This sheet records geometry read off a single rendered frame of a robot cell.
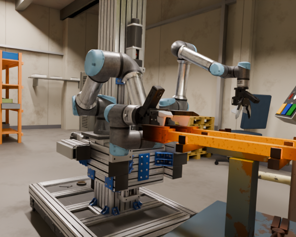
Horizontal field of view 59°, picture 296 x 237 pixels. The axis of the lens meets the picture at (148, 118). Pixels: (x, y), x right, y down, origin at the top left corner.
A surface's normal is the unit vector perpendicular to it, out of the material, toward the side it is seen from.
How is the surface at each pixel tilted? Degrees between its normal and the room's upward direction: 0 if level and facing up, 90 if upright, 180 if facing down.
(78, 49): 90
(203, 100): 90
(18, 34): 90
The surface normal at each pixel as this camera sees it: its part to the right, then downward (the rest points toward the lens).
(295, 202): -0.59, 0.04
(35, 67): 0.62, 0.08
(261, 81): -0.79, 0.01
